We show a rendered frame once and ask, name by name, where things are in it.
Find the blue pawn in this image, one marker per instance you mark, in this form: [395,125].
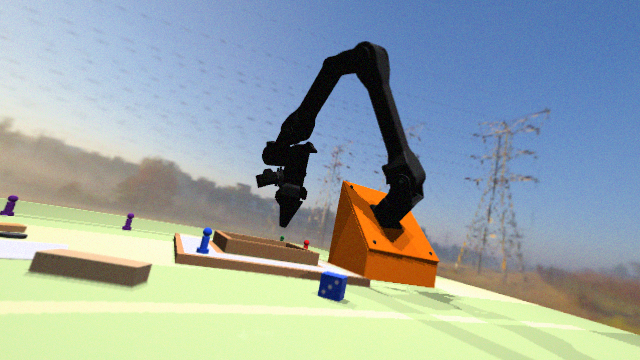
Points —
[205,241]

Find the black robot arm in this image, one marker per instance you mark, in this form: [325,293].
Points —
[403,171]

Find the blue die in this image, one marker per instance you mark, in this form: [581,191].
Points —
[332,286]

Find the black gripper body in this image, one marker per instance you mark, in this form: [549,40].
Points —
[293,183]

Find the purple pawn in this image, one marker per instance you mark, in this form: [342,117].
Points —
[127,225]
[8,210]

